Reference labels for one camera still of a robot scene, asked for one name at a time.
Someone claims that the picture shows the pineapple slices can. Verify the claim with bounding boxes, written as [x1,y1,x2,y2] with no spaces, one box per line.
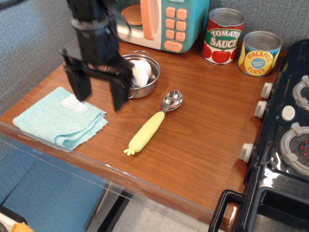
[238,31,282,77]

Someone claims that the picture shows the tomato sauce can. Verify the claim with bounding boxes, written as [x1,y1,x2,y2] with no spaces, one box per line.
[202,8,245,64]

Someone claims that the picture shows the light blue folded cloth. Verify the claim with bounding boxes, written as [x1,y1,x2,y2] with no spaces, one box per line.
[13,87,108,151]

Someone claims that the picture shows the orange microwave turntable plate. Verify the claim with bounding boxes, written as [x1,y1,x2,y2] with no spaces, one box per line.
[121,4,142,26]

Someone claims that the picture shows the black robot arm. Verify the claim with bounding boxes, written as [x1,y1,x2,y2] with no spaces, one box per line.
[61,0,133,111]

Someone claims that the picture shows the orange fuzzy object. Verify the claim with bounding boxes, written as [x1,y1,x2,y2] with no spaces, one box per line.
[11,222,33,232]

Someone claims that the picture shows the spoon with yellow-green handle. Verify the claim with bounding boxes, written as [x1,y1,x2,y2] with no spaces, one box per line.
[124,90,183,156]

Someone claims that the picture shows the white toy mushroom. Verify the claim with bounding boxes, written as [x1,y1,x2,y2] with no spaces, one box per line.
[130,59,152,87]

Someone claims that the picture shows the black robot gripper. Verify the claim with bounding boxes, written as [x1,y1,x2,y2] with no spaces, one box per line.
[61,21,133,111]

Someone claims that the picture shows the teal toy microwave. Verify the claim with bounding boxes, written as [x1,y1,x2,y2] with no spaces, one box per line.
[113,0,210,54]

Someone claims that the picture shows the small steel pot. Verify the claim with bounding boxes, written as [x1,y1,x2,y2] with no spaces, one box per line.
[122,50,161,99]

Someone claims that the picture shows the black toy stove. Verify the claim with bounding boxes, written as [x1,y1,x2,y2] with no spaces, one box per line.
[209,39,309,232]

